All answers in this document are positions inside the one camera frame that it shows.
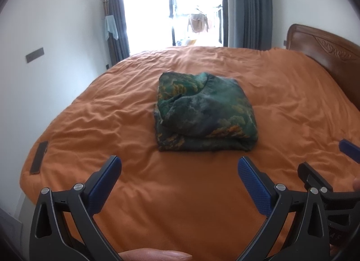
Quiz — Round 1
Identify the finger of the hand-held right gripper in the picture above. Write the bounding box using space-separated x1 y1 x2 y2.
297 161 334 192
339 139 360 163

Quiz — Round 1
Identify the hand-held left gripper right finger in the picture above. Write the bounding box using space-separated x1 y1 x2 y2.
238 156 331 261

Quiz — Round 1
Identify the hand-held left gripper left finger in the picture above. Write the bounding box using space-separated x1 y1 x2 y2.
29 155 123 261

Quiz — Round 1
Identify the green patterned padded jacket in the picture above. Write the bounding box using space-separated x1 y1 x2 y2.
153 72 259 152

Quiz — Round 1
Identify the person's left hand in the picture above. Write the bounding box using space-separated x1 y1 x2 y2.
117 248 193 261

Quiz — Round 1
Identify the orange bed blanket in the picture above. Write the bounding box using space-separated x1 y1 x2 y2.
18 46 360 261

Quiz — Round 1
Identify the black smartphone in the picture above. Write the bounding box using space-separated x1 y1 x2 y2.
30 141 49 174

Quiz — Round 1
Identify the carved wooden headboard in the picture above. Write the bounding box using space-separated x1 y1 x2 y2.
285 23 360 110

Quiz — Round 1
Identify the light blue hanging towel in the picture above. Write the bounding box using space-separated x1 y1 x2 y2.
105 15 119 41

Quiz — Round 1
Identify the beige hanging garment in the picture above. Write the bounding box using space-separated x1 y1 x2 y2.
188 13 209 33

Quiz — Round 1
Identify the wide grey curtain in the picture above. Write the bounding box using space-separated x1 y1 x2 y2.
219 0 273 51

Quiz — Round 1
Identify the sliding glass balcony door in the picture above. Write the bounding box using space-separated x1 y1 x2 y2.
119 0 228 55

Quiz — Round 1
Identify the narrow grey curtain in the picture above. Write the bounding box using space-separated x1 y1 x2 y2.
103 0 130 66

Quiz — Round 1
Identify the grey wall switch panel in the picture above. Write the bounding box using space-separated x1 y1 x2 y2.
26 48 45 63

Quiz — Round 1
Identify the wall coat hook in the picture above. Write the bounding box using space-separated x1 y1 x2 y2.
99 0 111 16

